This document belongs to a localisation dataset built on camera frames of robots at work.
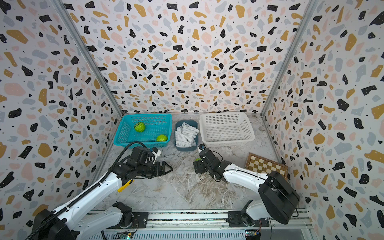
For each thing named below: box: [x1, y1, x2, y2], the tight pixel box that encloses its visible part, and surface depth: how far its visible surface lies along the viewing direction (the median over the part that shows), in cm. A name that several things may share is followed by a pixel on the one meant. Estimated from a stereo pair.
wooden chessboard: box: [245, 152, 289, 181], surface depth 93 cm
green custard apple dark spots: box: [134, 121, 146, 133], surface depth 108 cm
